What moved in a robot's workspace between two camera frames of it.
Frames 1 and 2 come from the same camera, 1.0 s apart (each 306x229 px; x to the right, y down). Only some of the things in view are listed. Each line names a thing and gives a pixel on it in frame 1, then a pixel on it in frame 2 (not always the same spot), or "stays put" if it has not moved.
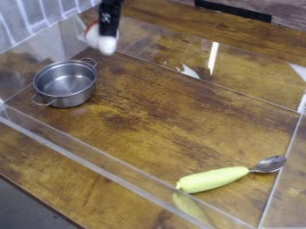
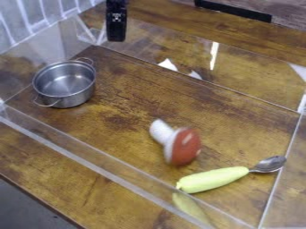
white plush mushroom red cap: x=104 y=44 → x=180 y=142
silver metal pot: x=63 y=83 stays put
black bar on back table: x=234 y=11 stays put
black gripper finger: x=108 y=18 → x=116 y=10
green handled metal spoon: x=214 y=179 stays put
